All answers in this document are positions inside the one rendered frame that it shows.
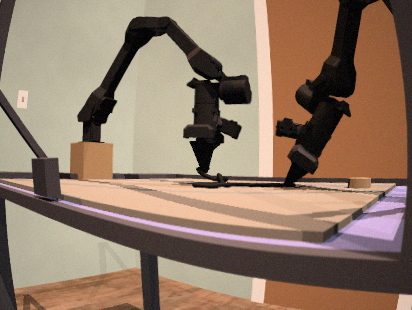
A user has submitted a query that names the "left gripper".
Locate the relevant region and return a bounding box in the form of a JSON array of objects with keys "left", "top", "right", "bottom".
[{"left": 183, "top": 103, "right": 224, "bottom": 173}]

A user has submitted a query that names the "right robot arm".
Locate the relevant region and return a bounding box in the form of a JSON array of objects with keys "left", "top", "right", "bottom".
[{"left": 275, "top": 0, "right": 379, "bottom": 145}]

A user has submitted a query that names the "black rope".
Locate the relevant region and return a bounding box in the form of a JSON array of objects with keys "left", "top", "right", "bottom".
[{"left": 192, "top": 167, "right": 285, "bottom": 188}]

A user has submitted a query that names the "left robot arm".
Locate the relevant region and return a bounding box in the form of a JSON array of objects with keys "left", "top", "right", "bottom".
[{"left": 77, "top": 16, "right": 252, "bottom": 143}]

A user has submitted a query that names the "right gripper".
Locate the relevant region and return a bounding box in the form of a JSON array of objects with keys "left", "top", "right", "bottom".
[{"left": 283, "top": 117, "right": 333, "bottom": 187}]

